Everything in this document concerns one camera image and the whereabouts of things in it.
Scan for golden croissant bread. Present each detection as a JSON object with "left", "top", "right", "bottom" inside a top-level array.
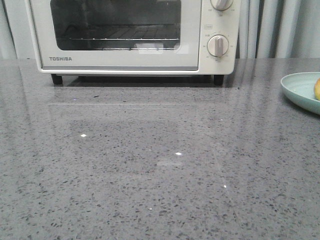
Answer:
[{"left": 314, "top": 78, "right": 320, "bottom": 101}]

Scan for oven control knob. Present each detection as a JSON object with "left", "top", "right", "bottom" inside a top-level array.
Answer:
[
  {"left": 210, "top": 0, "right": 233, "bottom": 11},
  {"left": 207, "top": 35, "right": 229, "bottom": 58}
]

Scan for grey curtain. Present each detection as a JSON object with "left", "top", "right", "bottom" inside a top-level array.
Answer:
[{"left": 0, "top": 0, "right": 320, "bottom": 60}]

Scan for oven glass door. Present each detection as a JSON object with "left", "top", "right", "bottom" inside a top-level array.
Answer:
[{"left": 28, "top": 0, "right": 202, "bottom": 70}]

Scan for lower oven control knob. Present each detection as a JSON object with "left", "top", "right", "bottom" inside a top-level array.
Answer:
[{"left": 207, "top": 35, "right": 229, "bottom": 58}]

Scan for light green plate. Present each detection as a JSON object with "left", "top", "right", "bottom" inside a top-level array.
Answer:
[{"left": 280, "top": 72, "right": 320, "bottom": 115}]

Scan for white Toshiba toaster oven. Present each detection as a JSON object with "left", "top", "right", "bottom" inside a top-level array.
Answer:
[{"left": 25, "top": 0, "right": 241, "bottom": 85}]

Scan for metal oven wire rack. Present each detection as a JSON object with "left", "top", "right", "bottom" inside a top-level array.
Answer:
[{"left": 56, "top": 23, "right": 181, "bottom": 51}]

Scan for upper oven control knob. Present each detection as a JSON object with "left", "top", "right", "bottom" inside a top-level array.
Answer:
[{"left": 210, "top": 0, "right": 233, "bottom": 11}]

